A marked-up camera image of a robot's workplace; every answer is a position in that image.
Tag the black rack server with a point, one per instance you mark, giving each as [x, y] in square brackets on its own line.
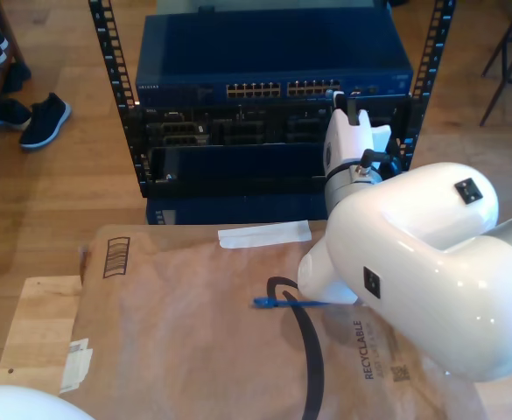
[260, 127]

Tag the dark blue base box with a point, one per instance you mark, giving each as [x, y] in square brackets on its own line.
[238, 211]

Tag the black equipment rack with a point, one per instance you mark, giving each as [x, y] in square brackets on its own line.
[111, 57]

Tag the brown packing paper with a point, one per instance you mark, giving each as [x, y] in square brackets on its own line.
[172, 350]

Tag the dark sneaker pale sole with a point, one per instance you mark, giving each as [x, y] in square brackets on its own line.
[45, 122]
[12, 114]

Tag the plain dark shoe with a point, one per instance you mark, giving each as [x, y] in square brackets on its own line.
[17, 79]

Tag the brown wooden shoe rack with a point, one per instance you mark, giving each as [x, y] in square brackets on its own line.
[10, 32]

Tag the blue network switch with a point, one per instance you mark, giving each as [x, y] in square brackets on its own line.
[273, 52]

